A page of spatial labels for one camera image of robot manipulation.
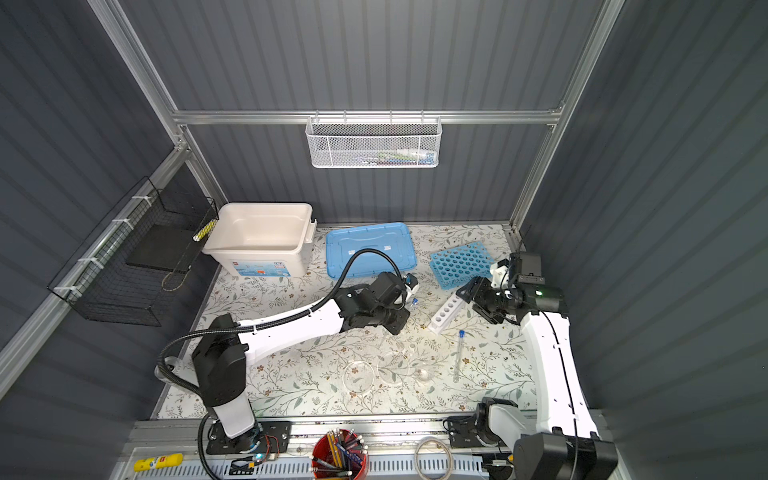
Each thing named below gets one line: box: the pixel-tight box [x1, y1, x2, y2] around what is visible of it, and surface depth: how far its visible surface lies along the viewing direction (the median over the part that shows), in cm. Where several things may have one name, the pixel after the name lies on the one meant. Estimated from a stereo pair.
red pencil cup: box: [310, 428, 369, 480], surface depth 62 cm
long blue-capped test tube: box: [453, 330, 466, 383], surface depth 88 cm
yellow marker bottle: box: [133, 453, 184, 472], surface depth 71 cm
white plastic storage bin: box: [202, 202, 317, 277], surface depth 108 cm
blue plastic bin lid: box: [326, 222, 417, 279], surface depth 117 cm
